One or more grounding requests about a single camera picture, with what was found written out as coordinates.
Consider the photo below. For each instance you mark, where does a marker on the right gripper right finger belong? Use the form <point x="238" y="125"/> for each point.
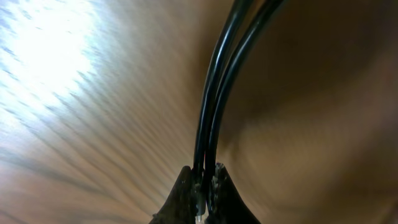
<point x="225" y="205"/>

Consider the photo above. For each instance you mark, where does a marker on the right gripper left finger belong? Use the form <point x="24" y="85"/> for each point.
<point x="179" y="207"/>

